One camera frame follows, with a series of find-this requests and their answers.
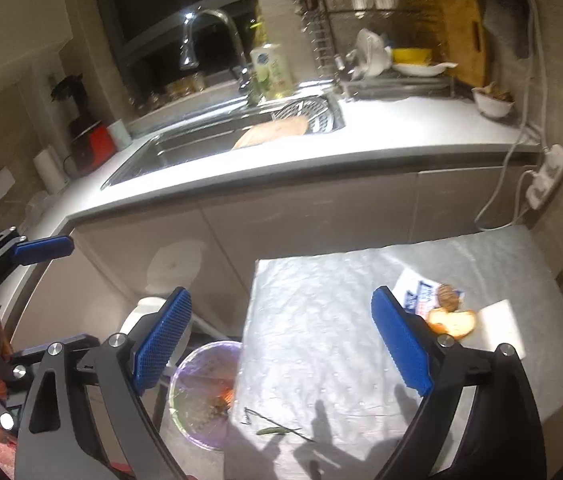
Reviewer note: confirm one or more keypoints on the metal sink strainer basket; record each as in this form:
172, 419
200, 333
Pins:
311, 112

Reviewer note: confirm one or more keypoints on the wooden cutting board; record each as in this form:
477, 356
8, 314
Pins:
454, 25

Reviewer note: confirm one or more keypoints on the white overturned bowl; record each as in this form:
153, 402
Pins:
371, 52

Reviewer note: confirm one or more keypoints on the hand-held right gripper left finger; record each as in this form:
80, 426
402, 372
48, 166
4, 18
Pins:
161, 345

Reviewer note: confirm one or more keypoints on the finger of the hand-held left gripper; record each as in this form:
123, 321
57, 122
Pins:
76, 342
44, 250

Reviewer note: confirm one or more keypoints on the stainless steel sink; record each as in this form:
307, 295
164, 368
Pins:
186, 147

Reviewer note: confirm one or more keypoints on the chrome kitchen faucet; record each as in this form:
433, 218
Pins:
211, 14

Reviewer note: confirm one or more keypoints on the brown round nut shell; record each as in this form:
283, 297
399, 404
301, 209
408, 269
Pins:
447, 296

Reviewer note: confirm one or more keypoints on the white power strip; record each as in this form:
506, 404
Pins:
549, 175

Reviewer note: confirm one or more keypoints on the white paper towel roll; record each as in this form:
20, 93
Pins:
50, 170

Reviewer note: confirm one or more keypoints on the red and black blender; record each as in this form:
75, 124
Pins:
94, 145

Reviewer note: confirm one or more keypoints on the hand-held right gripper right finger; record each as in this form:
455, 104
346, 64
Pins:
401, 345

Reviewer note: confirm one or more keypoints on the dish soap bottle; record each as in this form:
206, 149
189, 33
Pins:
271, 72

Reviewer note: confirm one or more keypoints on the bread crust piece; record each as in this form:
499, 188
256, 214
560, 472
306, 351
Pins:
456, 322

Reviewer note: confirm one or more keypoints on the pale cup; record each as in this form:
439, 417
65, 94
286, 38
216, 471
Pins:
119, 135

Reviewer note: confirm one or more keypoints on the beige oval dish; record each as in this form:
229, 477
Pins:
271, 132

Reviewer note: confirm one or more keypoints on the yellow bowl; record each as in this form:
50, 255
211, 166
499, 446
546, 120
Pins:
411, 55

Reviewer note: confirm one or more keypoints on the white bowl with scraps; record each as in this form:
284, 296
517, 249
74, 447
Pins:
494, 102

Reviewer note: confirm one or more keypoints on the trash bin with purple bag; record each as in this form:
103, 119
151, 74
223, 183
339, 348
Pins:
196, 425

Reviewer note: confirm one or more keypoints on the metal dish rack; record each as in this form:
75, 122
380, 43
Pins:
326, 35

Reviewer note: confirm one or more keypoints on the blue and white sachet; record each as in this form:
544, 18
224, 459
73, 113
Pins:
419, 287

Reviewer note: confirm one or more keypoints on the thin green stem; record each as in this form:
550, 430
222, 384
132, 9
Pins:
269, 430

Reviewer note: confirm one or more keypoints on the white shallow plate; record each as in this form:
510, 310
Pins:
424, 68

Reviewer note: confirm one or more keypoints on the white foam block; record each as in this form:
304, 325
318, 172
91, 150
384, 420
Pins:
501, 322

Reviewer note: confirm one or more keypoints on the grey dimpled table mat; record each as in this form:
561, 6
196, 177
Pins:
321, 320

